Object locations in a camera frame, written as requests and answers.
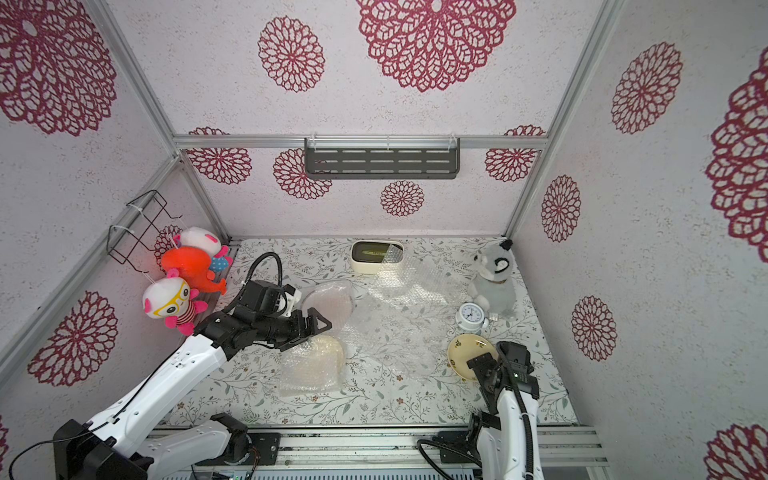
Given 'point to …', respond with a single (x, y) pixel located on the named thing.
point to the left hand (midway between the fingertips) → (320, 333)
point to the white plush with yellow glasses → (172, 298)
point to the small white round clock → (471, 317)
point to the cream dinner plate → (465, 347)
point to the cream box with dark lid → (368, 256)
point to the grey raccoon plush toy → (493, 283)
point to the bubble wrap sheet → (402, 311)
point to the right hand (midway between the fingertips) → (480, 373)
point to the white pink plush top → (207, 242)
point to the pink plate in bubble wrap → (333, 301)
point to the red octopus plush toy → (193, 265)
